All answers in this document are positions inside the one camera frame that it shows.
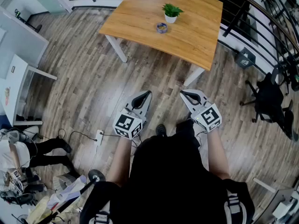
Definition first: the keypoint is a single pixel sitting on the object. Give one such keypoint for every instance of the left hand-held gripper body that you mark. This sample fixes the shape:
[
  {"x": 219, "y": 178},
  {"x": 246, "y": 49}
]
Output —
[{"x": 127, "y": 123}]

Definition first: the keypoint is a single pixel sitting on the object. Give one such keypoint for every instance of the pile of papers and bags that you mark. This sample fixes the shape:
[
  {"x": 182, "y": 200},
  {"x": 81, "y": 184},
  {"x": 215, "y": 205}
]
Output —
[{"x": 65, "y": 192}]

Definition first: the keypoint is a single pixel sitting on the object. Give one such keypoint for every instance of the grey tape roll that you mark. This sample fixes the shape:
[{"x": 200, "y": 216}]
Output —
[{"x": 161, "y": 31}]

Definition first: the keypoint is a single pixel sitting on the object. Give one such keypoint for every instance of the person in black shirt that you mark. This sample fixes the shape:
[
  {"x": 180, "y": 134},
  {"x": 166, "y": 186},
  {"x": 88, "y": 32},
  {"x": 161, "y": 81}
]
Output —
[{"x": 168, "y": 176}]

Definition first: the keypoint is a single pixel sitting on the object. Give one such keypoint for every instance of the white table leg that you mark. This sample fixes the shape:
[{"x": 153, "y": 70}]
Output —
[
  {"x": 194, "y": 76},
  {"x": 118, "y": 49}
]

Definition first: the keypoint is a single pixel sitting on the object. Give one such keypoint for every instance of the green plant in white pot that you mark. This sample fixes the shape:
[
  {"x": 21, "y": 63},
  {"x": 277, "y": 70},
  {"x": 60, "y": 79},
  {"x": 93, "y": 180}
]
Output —
[{"x": 171, "y": 10}]

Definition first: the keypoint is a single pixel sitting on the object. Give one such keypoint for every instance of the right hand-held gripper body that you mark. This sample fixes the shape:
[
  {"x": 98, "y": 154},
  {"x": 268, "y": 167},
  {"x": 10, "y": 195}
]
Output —
[{"x": 209, "y": 116}]

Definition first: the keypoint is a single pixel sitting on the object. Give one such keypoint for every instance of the black stand with round base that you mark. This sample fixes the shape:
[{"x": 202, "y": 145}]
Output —
[{"x": 95, "y": 177}]

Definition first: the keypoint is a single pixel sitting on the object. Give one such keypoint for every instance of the black pedestal fan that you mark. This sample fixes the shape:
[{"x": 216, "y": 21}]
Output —
[{"x": 23, "y": 18}]

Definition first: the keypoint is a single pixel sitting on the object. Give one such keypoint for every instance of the black box with white logo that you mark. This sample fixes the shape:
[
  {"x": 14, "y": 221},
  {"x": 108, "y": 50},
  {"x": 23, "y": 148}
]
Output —
[{"x": 244, "y": 58}]

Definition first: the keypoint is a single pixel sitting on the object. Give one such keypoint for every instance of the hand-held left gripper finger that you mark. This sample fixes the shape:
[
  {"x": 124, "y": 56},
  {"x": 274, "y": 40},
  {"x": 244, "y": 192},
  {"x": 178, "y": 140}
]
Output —
[
  {"x": 130, "y": 100},
  {"x": 146, "y": 105}
]

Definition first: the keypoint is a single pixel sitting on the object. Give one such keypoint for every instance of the white partition panel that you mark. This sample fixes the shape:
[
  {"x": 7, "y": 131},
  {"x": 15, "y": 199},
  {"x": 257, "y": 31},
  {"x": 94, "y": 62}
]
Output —
[{"x": 21, "y": 38}]

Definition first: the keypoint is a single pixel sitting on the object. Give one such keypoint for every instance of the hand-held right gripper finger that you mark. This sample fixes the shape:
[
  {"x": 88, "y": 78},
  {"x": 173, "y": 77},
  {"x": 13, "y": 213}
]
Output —
[
  {"x": 202, "y": 96},
  {"x": 190, "y": 106}
]

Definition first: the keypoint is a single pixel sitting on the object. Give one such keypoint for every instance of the person's left forearm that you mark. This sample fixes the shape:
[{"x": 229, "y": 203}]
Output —
[{"x": 120, "y": 162}]

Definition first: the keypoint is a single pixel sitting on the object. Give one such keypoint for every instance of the person's right forearm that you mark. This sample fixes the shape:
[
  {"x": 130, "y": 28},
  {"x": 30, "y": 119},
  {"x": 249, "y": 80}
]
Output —
[{"x": 217, "y": 153}]

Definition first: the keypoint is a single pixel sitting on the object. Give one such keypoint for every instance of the white power strip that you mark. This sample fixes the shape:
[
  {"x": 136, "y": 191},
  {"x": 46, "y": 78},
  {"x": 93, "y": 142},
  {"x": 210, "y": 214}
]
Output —
[{"x": 99, "y": 137}]

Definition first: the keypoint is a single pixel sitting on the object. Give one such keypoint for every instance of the person's black shoe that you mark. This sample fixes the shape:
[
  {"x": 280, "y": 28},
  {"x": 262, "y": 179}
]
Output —
[{"x": 161, "y": 130}]

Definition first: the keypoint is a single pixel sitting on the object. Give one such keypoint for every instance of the white desk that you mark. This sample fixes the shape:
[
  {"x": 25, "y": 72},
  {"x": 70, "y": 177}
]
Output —
[
  {"x": 16, "y": 83},
  {"x": 280, "y": 202}
]

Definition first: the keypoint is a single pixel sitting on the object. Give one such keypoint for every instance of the black office chair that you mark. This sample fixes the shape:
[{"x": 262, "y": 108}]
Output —
[
  {"x": 268, "y": 99},
  {"x": 293, "y": 76}
]

